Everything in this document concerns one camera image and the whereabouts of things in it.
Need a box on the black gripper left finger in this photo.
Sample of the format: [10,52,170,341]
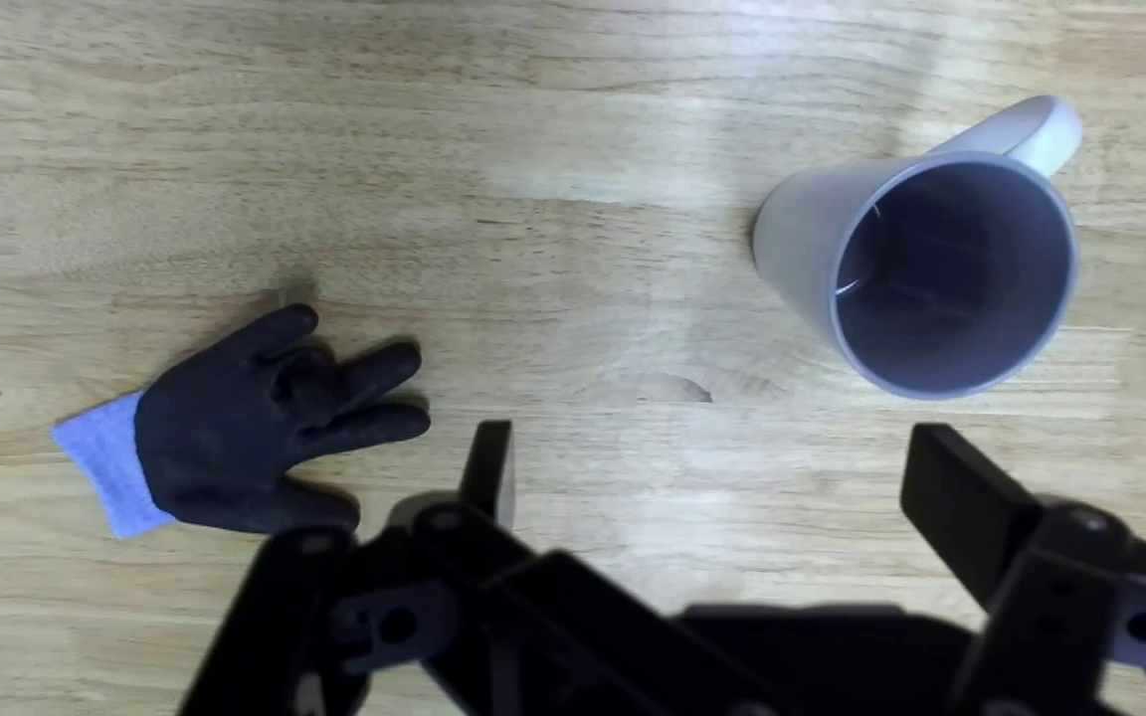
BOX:
[177,418,762,716]

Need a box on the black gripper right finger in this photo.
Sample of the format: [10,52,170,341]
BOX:
[899,421,1146,716]

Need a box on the white ceramic mug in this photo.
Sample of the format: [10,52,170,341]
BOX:
[742,91,1082,401]

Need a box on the black work glove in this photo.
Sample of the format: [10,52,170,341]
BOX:
[46,303,432,543]

